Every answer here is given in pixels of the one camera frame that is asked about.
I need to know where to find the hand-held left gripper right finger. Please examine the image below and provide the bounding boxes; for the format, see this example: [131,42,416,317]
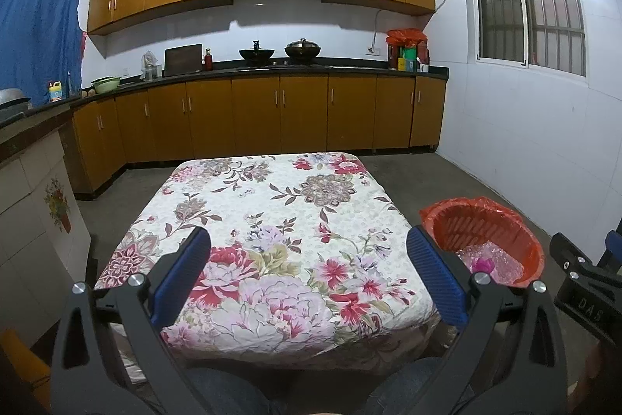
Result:
[405,225,569,415]

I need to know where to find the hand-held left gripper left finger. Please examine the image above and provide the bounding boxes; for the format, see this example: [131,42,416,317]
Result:
[50,226,215,415]

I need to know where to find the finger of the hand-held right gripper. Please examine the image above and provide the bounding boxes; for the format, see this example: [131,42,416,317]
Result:
[604,230,622,272]
[550,233,601,284]

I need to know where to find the clear bubble wrap sheet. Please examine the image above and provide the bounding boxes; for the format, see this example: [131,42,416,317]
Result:
[456,244,524,284]

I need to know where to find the red lined waste basket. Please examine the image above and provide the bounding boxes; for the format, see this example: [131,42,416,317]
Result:
[419,196,546,290]

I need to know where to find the floral tablecloth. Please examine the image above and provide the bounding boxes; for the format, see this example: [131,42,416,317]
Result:
[92,151,440,369]

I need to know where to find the tiled counter with flower decal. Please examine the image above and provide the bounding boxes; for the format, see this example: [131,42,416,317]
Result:
[0,104,93,348]

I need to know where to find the wooden lower kitchen cabinets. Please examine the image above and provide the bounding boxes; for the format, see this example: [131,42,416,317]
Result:
[72,75,447,202]

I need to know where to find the yellow object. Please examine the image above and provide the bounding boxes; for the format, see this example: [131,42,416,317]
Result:
[0,330,52,415]

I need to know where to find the green basin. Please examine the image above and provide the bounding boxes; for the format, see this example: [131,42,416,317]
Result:
[91,76,122,94]

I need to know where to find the brown cutting board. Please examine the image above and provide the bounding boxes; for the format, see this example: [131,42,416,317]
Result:
[164,44,203,77]

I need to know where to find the black wok with knob lid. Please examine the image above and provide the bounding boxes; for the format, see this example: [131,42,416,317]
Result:
[238,40,275,66]

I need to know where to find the black kitchen countertop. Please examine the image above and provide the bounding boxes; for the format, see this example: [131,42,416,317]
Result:
[29,58,449,109]

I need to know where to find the metal basin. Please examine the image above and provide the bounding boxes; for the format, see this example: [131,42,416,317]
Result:
[0,88,32,110]

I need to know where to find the red bag on rack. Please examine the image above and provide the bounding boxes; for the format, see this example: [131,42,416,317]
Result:
[385,28,428,49]

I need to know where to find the black wok with glass lid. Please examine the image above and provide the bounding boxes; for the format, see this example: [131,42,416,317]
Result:
[284,38,322,65]

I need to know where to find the blue curtain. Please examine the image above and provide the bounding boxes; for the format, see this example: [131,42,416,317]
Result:
[0,0,84,107]

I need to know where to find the white wall cable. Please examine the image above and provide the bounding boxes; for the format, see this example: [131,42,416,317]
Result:
[372,0,470,52]

